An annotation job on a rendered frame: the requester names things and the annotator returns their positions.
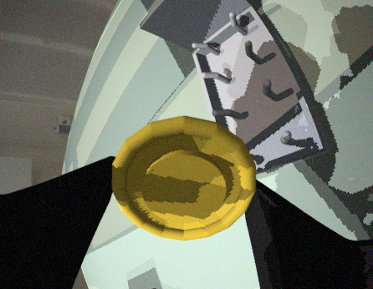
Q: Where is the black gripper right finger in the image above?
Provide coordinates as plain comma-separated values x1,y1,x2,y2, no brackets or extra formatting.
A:
244,180,373,289

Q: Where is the yellow plate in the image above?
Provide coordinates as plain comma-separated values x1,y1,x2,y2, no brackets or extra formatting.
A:
111,115,257,241

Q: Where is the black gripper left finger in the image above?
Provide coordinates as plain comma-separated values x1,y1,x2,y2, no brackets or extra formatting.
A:
0,157,115,289

